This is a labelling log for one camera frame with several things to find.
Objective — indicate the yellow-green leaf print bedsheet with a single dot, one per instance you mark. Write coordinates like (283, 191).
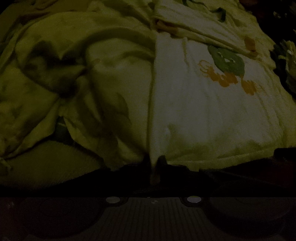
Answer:
(76, 91)

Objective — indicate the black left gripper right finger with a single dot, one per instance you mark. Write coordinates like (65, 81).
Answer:
(179, 182)

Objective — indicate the white printed small garment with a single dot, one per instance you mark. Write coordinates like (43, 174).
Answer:
(216, 101)

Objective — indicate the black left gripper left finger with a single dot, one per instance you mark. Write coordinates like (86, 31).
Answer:
(126, 182)

